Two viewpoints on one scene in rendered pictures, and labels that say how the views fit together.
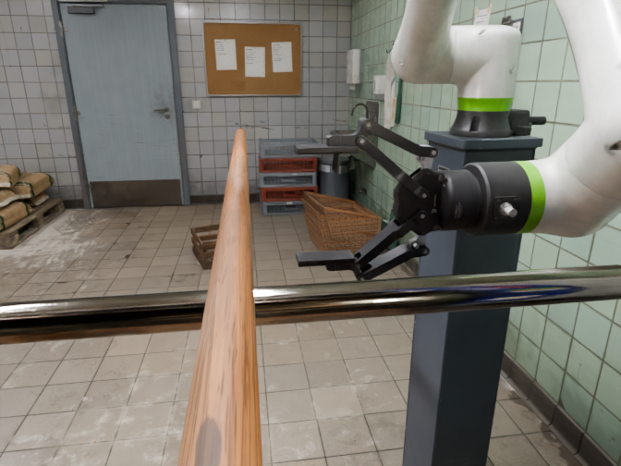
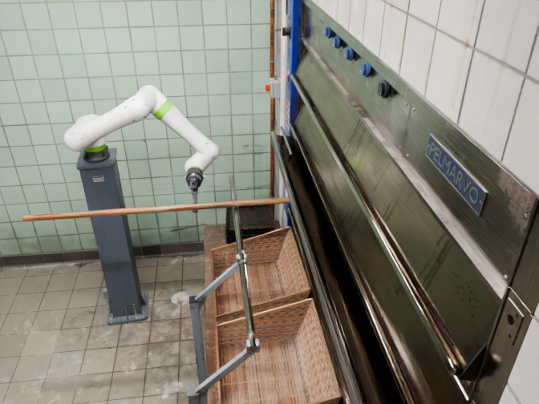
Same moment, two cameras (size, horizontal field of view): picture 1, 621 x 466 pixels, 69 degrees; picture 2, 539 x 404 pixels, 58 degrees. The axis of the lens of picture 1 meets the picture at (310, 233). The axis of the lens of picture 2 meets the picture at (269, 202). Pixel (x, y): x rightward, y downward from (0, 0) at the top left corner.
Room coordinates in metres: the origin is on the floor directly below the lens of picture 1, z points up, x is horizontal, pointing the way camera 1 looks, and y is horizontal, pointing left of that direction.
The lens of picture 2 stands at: (0.10, 2.08, 2.46)
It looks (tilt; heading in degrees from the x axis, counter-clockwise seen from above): 32 degrees down; 271
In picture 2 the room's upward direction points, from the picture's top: straight up
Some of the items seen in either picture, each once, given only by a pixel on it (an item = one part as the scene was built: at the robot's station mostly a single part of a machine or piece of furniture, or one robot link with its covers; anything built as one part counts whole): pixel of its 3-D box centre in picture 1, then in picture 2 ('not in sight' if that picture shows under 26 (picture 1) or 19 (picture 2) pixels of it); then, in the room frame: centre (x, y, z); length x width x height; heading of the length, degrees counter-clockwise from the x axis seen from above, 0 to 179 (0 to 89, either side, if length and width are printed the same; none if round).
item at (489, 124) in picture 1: (502, 121); (96, 147); (1.16, -0.48, 1.23); 0.26 x 0.15 x 0.06; 103
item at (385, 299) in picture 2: not in sight; (344, 201); (-0.14, 0.59, 1.54); 1.79 x 0.11 x 0.19; 98
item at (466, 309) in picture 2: not in sight; (350, 135); (-0.14, 0.59, 1.80); 1.79 x 0.11 x 0.19; 98
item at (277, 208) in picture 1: (288, 202); not in sight; (4.75, 0.24, 0.08); 0.60 x 0.40 x 0.16; 100
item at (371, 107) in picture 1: (352, 151); not in sight; (4.31, -0.40, 0.71); 0.47 x 0.36 x 0.91; 8
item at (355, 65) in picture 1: (354, 69); not in sight; (4.82, -0.45, 1.44); 0.28 x 0.11 x 0.38; 8
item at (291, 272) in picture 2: not in sight; (256, 278); (0.21, 0.06, 0.72); 0.56 x 0.49 x 0.28; 99
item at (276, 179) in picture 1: (286, 176); not in sight; (4.75, 0.25, 0.38); 0.60 x 0.40 x 0.16; 96
